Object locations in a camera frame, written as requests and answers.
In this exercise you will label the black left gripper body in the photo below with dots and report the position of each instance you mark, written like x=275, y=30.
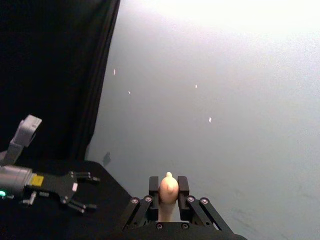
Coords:
x=56, y=186

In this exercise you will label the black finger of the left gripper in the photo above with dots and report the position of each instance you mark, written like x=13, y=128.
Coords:
x=88, y=177
x=82, y=207

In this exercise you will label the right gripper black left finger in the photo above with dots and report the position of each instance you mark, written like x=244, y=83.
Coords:
x=153, y=192

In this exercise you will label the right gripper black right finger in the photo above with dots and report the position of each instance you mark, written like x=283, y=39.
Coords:
x=183, y=192

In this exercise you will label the small white plastic piece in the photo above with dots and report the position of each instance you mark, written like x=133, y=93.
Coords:
x=168, y=192

